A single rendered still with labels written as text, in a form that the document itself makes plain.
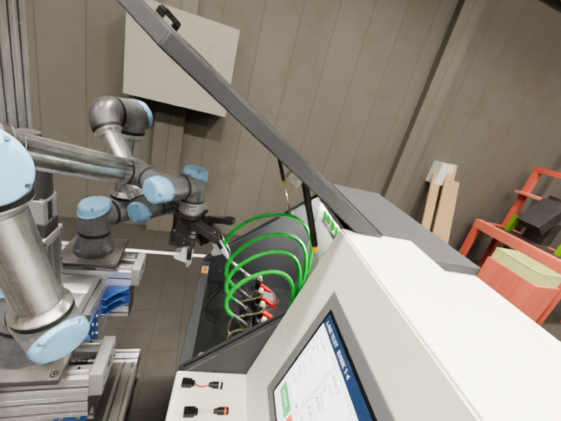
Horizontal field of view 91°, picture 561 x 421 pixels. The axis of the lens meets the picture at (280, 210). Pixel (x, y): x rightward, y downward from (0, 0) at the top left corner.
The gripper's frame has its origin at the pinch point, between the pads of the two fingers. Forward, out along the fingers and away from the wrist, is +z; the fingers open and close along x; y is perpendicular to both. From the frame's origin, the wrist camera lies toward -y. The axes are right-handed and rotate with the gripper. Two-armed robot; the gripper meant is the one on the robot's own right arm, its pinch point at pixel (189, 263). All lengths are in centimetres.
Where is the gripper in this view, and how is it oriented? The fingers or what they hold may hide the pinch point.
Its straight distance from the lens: 104.9
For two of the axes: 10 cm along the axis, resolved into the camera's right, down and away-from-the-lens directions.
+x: 1.3, 3.9, -9.1
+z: -2.4, 9.0, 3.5
